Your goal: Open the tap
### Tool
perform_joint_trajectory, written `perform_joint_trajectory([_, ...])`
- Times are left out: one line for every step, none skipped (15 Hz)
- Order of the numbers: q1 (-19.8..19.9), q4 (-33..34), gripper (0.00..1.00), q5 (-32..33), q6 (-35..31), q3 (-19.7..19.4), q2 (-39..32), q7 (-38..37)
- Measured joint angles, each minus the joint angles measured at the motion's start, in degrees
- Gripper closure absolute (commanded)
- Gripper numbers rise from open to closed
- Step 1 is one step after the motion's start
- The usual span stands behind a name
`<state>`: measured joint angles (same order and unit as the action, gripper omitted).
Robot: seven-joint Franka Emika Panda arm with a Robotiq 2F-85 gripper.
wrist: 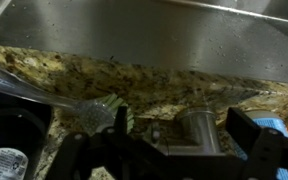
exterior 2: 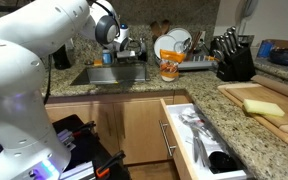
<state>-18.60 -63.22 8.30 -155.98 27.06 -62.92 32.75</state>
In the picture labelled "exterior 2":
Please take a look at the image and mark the wooden cutting board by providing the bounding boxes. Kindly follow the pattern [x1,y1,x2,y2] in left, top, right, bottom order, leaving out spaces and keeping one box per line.
[218,83,288,144]

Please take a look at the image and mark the stainless steel sink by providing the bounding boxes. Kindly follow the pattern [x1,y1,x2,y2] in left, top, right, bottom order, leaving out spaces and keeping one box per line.
[72,65,149,85]

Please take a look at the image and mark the white plate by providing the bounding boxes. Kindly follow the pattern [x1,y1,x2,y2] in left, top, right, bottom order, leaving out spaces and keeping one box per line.
[154,35,176,57]
[168,28,192,42]

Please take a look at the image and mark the yellow sponge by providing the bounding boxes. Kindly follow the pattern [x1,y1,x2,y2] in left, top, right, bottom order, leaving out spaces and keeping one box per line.
[243,99,285,117]

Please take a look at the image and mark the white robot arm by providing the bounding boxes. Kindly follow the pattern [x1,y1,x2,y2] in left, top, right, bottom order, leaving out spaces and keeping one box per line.
[0,0,120,180]

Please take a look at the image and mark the dark blue bowl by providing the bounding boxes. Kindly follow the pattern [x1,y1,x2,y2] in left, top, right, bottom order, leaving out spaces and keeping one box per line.
[269,48,288,66]

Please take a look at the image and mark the silver drawer handle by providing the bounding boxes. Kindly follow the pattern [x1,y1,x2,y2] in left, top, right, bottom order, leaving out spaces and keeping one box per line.
[159,121,175,157]

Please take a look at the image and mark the chrome tap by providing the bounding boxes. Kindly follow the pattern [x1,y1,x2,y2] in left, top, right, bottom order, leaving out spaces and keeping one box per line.
[138,38,147,62]

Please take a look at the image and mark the white plate front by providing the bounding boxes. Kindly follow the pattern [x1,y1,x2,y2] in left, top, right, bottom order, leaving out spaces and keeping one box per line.
[154,35,176,57]

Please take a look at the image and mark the black round cup in drawer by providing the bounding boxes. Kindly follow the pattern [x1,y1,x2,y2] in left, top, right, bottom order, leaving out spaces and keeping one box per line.
[209,151,237,174]

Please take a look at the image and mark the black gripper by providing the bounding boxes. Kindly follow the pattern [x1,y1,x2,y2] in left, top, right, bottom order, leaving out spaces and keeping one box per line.
[116,40,141,61]

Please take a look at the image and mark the blue soap container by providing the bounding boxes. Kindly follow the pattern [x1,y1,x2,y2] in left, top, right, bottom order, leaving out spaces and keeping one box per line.
[102,49,112,64]

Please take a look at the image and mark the orange black clamp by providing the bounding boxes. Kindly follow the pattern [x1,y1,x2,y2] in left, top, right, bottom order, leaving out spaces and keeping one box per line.
[95,150,126,178]

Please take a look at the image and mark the black knife block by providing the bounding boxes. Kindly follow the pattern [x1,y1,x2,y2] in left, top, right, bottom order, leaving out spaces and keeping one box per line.
[210,26,255,82]

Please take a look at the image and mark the open white drawer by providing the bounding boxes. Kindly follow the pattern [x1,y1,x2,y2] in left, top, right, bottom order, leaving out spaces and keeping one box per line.
[159,99,252,180]

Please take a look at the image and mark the wooden spoons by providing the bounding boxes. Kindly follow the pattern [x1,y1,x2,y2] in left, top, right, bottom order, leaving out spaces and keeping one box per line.
[150,19,170,37]

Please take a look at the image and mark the orange snack bag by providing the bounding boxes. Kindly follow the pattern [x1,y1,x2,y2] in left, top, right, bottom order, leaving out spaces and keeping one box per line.
[159,49,186,82]

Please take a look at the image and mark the wooden rolling pin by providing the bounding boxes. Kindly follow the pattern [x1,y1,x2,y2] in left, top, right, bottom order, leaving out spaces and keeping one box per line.
[251,75,288,96]

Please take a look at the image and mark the dark green glass bottle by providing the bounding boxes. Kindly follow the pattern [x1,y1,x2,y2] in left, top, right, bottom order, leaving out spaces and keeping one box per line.
[53,46,71,70]

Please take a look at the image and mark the dish drying rack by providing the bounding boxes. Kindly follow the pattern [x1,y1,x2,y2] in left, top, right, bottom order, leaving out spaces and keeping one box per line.
[154,49,218,72]

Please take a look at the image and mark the white plate rear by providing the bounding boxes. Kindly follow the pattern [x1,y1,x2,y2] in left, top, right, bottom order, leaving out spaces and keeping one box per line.
[168,28,192,42]

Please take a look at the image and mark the wooden cabinet door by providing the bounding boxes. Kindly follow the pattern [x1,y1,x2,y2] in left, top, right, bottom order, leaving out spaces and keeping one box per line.
[114,99,168,164]

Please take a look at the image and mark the silver cutlery in drawer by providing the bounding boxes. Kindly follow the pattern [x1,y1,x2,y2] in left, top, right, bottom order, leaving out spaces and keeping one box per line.
[178,109,215,167]

